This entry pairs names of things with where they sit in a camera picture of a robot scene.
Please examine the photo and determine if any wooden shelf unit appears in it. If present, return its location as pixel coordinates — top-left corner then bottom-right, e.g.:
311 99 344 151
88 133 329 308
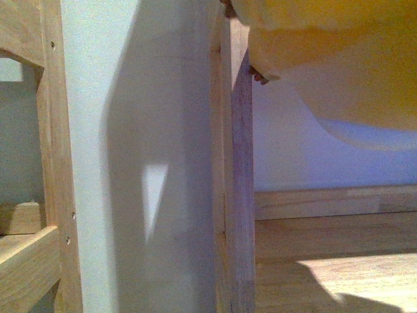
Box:
209 10 416 312

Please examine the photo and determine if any wooden rack frame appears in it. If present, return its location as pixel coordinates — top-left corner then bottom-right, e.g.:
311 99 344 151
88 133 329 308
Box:
1 1 83 312

